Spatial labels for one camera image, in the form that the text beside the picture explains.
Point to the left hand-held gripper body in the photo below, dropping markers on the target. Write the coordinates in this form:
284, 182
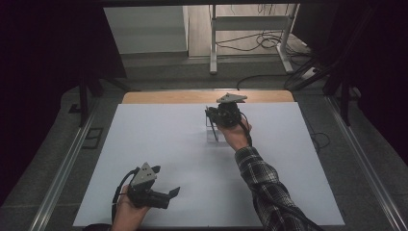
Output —
146, 195

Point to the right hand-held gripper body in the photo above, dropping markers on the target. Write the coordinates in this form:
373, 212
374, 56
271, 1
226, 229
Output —
228, 114

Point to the clear plastic organizer box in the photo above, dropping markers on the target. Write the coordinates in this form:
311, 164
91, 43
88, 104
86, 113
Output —
221, 137

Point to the person's right hand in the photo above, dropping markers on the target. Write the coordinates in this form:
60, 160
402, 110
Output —
235, 136

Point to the person's left hand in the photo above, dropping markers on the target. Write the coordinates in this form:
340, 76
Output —
128, 215

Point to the white board sheet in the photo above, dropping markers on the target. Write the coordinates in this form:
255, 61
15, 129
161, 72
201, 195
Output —
166, 138

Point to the wooden table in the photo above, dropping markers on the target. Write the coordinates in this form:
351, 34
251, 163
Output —
179, 97

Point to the white power strip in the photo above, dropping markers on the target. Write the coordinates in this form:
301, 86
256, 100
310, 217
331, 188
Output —
309, 73

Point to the black metal stand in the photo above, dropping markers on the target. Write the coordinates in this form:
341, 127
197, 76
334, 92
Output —
84, 102
345, 99

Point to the white metal desk frame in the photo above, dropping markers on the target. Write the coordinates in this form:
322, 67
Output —
213, 48

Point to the black rectangular floor frame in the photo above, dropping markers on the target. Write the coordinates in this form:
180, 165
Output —
93, 138

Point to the aluminium rail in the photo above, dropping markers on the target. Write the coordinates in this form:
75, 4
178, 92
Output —
64, 170
362, 160

